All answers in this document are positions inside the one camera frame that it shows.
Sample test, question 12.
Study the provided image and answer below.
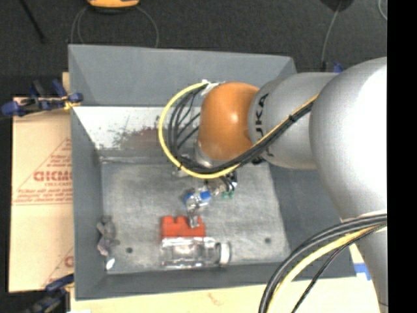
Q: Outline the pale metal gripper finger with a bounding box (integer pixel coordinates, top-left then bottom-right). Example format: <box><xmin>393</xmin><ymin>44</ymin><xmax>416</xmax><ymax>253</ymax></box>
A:
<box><xmin>187</xmin><ymin>206</ymin><xmax>203</xmax><ymax>230</ymax></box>

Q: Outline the red toy building brick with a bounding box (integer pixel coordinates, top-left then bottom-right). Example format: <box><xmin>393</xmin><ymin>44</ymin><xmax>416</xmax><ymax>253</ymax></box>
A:
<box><xmin>160</xmin><ymin>215</ymin><xmax>207</xmax><ymax>241</ymax></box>

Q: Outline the clear plastic bottle white cap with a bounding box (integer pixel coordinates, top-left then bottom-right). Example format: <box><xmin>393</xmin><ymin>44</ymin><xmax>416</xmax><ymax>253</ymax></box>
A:
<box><xmin>159</xmin><ymin>236</ymin><xmax>233</xmax><ymax>270</ymax></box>

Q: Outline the grey metal bin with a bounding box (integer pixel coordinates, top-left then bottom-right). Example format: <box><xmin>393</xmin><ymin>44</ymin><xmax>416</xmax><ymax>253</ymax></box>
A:
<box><xmin>67</xmin><ymin>44</ymin><xmax>356</xmax><ymax>300</ymax></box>

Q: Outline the clear grey plastic figure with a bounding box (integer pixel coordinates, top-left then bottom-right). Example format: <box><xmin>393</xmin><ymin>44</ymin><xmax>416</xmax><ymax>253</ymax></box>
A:
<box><xmin>96</xmin><ymin>215</ymin><xmax>121</xmax><ymax>258</ymax></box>

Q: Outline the brown cardboard board red print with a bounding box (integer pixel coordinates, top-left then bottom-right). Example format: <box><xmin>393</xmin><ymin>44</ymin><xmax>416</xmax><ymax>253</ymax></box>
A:
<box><xmin>7</xmin><ymin>71</ymin><xmax>76</xmax><ymax>293</ymax></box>

